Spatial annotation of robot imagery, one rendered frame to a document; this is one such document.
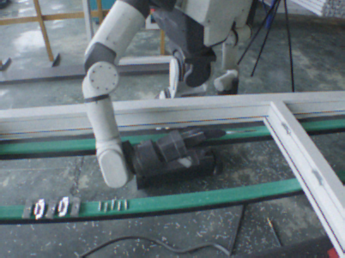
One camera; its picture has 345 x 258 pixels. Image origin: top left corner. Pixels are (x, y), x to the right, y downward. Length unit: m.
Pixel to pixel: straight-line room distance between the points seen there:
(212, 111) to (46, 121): 0.54
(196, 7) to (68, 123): 0.52
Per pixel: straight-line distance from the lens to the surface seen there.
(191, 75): 0.94
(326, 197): 0.69
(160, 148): 0.62
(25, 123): 0.84
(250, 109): 0.84
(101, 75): 0.57
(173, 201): 0.60
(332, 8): 5.03
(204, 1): 0.70
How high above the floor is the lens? 1.39
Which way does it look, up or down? 42 degrees down
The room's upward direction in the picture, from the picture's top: 3 degrees clockwise
